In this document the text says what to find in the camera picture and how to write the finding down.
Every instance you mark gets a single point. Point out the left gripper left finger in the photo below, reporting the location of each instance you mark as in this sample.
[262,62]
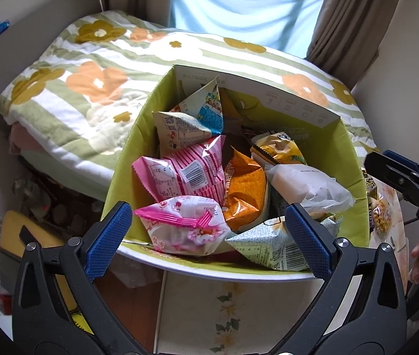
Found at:
[57,308]

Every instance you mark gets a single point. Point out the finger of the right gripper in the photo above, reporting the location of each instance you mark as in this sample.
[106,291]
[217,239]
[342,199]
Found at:
[413,166]
[395,175]

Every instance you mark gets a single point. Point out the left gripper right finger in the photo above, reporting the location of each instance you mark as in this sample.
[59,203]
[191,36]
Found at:
[360,308]

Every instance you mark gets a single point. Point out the person's right hand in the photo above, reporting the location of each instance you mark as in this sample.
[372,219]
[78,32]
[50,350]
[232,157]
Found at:
[414,272]

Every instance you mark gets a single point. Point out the clear waffle bag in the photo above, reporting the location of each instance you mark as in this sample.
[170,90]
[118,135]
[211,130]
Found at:
[385,215]

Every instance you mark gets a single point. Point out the yellow stool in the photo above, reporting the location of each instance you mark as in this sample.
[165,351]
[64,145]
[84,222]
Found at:
[16,232]

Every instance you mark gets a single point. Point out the green cardboard snack box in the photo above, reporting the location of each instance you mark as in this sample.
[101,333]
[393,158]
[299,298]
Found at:
[318,131]

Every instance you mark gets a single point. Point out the pale green snack packet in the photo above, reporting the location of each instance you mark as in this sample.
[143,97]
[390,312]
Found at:
[270,245]

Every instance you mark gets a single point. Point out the white wrapped bun packet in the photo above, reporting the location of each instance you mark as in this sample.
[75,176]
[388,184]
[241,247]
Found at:
[316,191]

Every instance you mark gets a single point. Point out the cream floral bedsheet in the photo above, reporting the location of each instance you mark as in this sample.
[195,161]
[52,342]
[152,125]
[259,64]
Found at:
[204,316]

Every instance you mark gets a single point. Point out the yellow chip snack packet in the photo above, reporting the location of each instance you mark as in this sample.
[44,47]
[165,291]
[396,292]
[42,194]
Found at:
[275,148]

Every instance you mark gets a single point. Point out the pink white snack packet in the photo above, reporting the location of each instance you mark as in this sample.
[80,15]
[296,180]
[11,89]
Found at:
[185,225]

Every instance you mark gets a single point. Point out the orange snack packet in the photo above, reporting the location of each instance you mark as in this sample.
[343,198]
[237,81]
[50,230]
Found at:
[245,192]

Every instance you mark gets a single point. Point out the right brown curtain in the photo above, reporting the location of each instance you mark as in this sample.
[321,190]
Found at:
[347,36]

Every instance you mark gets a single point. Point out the pink striped snack packet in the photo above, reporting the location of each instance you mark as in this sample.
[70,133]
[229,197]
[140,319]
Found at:
[193,171]

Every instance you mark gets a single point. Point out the floral striped quilt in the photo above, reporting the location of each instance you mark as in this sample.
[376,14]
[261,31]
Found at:
[71,111]

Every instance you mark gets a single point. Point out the light blue window cloth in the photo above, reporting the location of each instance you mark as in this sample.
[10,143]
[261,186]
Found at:
[285,25]

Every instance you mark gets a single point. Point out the white blue snack packet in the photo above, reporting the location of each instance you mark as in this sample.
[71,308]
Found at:
[194,120]

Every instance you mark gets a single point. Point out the grey bed headboard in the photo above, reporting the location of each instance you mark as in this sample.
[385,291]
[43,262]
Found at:
[26,40]

